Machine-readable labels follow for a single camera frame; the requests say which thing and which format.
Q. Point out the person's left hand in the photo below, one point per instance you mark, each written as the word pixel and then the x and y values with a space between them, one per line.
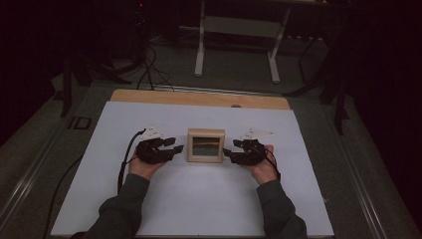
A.
pixel 142 171

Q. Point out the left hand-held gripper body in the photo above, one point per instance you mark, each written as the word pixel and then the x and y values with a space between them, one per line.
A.
pixel 151 152

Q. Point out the round table grommet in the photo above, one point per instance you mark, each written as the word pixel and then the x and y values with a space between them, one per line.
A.
pixel 236 106

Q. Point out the aluminium floor rail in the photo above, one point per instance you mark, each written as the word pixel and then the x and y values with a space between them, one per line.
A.
pixel 33 167
pixel 365 199
pixel 215 90

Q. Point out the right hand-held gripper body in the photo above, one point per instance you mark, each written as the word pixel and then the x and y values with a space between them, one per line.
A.
pixel 252 154

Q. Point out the white metal desk frame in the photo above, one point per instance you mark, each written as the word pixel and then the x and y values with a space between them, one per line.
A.
pixel 199 59

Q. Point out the wooden picture frame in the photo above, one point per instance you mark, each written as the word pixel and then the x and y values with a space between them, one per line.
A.
pixel 205 132

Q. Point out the person's right hand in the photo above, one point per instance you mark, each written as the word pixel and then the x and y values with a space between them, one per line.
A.
pixel 263 174

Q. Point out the black floor socket box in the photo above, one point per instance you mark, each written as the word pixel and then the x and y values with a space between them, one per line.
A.
pixel 79 123

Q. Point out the black metal stand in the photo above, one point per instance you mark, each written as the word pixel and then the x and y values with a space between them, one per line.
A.
pixel 340 109
pixel 66 93

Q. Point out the white table mat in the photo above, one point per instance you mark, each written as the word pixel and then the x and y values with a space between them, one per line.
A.
pixel 199 199

